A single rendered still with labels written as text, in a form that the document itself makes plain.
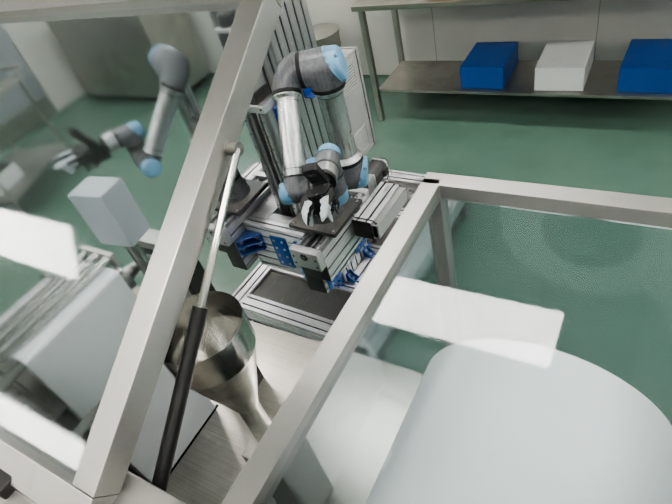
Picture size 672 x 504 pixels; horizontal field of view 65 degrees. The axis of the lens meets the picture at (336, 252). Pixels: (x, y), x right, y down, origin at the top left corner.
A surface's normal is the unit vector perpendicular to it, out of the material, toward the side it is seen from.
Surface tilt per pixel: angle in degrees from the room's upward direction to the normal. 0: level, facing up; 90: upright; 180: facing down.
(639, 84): 90
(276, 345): 0
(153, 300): 32
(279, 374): 0
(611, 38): 90
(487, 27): 90
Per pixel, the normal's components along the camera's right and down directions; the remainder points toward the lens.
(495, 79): -0.46, 0.67
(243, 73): 0.86, 0.18
